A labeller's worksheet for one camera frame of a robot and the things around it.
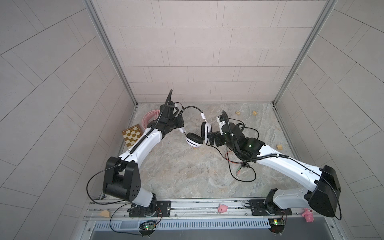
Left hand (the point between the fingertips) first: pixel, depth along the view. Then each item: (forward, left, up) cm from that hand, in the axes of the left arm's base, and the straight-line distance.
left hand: (186, 117), depth 85 cm
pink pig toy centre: (-43, -19, -16) cm, 49 cm away
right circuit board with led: (-49, -44, -18) cm, 68 cm away
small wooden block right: (-10, -57, -17) cm, 61 cm away
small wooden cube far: (+17, -48, -17) cm, 54 cm away
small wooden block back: (+18, -36, -18) cm, 44 cm away
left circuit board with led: (-50, +15, -14) cm, 55 cm away
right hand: (-11, -15, +1) cm, 18 cm away
